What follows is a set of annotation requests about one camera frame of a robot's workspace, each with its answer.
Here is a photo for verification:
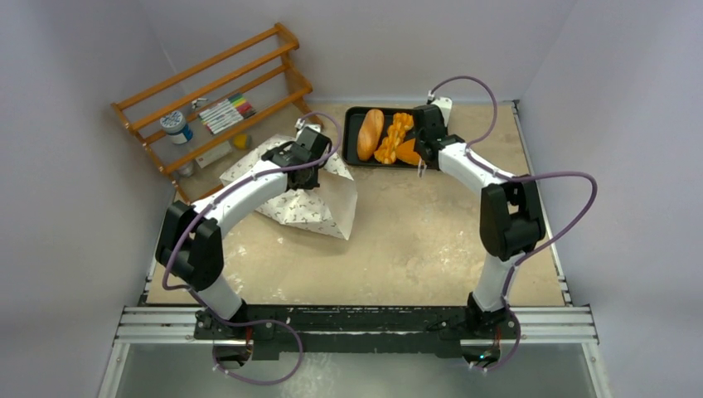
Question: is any round fake bread roll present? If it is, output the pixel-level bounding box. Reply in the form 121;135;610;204
395;138;422;166

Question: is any braided fake bread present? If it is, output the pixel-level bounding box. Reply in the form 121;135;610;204
374;113;414;164

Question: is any black plastic tray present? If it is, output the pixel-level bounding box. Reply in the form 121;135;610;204
341;106;415;169

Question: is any long fake bread loaf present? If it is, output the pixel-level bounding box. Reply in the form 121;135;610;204
356;109;385;161

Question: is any patterned white paper bag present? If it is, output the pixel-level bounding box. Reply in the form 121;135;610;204
208;154;358;240

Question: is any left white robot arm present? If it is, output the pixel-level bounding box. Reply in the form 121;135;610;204
155;125;333;339

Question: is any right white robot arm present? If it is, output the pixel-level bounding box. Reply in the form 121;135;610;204
412;101;546;337

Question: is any yellow grey eraser block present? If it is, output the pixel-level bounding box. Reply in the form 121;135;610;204
232;133;253;151

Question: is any pack of coloured markers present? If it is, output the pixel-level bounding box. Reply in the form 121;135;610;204
198;93;256;135

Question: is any small white box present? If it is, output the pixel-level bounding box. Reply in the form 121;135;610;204
195;141;233;168

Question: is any blue lid jar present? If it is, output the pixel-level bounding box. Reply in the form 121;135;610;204
159;110;193;145

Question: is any orange wooden rack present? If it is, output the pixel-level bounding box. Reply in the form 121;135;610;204
111;22;313;202

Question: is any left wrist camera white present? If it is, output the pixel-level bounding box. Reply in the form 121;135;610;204
294;118;322;137

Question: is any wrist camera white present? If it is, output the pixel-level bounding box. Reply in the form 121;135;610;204
294;118;322;137
426;96;453;127

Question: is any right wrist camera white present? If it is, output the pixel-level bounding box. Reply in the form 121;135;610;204
426;96;453;127

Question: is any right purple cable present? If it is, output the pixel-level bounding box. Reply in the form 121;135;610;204
428;75;599;308

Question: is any purple cable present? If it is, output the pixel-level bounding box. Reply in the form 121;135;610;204
428;75;599;308
160;112;344;329

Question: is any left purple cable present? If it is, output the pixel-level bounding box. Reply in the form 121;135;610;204
160;112;344;329

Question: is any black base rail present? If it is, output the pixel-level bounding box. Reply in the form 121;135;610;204
194;299;521;365

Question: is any aluminium frame rail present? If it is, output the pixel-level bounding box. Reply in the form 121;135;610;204
115;307;599;344

